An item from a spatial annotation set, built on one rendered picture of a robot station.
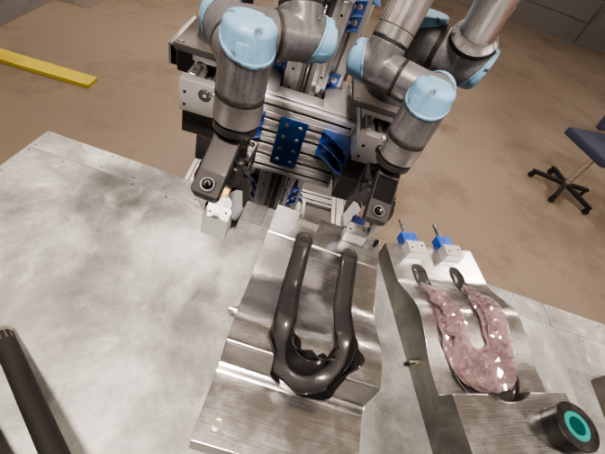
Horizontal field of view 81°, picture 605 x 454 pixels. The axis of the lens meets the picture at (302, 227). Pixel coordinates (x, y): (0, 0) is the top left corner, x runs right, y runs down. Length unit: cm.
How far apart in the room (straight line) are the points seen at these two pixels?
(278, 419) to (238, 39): 56
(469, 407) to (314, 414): 27
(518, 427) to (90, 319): 78
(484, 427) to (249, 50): 69
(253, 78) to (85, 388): 55
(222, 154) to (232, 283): 32
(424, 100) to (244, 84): 29
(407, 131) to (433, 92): 7
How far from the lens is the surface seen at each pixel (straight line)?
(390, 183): 72
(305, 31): 65
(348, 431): 68
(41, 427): 64
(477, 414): 76
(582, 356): 121
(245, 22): 51
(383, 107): 108
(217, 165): 58
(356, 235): 81
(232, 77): 53
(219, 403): 64
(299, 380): 66
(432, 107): 65
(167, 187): 97
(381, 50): 76
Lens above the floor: 148
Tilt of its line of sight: 46 degrees down
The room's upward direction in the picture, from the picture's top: 23 degrees clockwise
